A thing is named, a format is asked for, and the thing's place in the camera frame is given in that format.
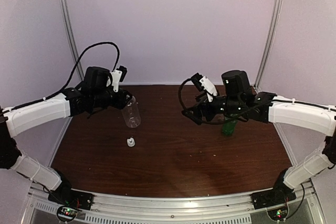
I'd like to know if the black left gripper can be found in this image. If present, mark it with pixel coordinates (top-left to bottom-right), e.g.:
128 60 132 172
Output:
91 88 132 109

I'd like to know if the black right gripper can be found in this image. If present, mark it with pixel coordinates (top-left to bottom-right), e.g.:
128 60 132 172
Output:
182 91 244 125

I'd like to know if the clear plastic bottle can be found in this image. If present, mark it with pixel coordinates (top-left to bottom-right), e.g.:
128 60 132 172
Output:
121 96 141 129

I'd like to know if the green plastic bottle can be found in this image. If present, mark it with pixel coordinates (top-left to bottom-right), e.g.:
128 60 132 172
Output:
222 120 238 136

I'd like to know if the white flip bottle cap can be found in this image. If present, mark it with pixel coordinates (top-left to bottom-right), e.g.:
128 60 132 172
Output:
127 137 135 147

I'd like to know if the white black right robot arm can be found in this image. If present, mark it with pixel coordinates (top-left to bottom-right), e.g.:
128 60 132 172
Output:
177 70 335 204

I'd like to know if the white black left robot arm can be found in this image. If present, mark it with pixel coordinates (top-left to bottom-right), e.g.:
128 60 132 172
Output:
1 66 132 205

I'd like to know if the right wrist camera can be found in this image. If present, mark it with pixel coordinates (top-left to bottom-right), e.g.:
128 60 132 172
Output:
191 73 218 102

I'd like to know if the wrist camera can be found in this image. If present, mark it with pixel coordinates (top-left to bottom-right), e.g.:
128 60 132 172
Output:
107 66 128 92
191 73 218 102

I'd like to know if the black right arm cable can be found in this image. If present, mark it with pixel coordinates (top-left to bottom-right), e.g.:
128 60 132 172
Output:
177 78 266 125

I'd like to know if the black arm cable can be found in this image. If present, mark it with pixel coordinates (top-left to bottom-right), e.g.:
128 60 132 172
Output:
177 78 266 125
5 41 121 112

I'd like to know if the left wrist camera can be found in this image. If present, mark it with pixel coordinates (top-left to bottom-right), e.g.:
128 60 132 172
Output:
107 66 128 92

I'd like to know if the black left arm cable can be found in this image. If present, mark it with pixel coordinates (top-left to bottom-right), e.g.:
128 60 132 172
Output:
5 41 121 112

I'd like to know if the aluminium corner post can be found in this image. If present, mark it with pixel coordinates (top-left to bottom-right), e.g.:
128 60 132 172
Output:
254 0 284 91

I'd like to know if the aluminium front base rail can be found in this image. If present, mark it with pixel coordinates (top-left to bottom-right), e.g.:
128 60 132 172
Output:
19 181 327 223

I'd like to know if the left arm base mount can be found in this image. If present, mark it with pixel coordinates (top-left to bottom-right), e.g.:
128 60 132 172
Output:
44 170 93 223

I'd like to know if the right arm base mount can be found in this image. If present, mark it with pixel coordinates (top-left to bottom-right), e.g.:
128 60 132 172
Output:
251 169 296 222

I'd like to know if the left aluminium frame post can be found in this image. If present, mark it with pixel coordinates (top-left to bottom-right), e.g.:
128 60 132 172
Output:
54 0 85 78

